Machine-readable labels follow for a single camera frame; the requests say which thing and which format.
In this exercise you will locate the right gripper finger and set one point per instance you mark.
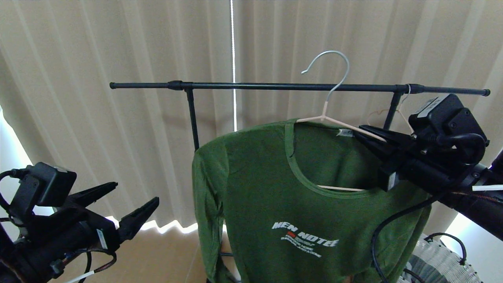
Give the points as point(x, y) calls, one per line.
point(397, 137)
point(383, 151)

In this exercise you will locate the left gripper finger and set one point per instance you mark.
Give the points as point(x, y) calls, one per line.
point(94, 194)
point(135, 220)

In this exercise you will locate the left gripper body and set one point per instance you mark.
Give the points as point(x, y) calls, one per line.
point(70, 236)

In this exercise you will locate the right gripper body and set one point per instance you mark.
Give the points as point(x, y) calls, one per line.
point(424, 173)

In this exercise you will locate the pink clothes hanger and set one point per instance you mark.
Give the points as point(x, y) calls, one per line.
point(342, 122)
point(406, 122)

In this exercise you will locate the green long-sleeved shirt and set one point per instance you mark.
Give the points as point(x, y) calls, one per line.
point(255, 196)

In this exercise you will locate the white laundry basket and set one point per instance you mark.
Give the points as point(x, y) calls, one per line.
point(440, 263)

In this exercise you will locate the black clothes rack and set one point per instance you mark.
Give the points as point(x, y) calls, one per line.
point(235, 85)

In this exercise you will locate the beige curtain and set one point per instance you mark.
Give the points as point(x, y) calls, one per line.
point(78, 59)

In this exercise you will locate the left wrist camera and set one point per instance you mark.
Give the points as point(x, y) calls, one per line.
point(51, 184)

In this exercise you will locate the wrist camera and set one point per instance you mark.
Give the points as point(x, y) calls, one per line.
point(51, 184)
point(448, 118)

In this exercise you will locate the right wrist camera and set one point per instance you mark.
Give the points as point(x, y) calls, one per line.
point(448, 118)

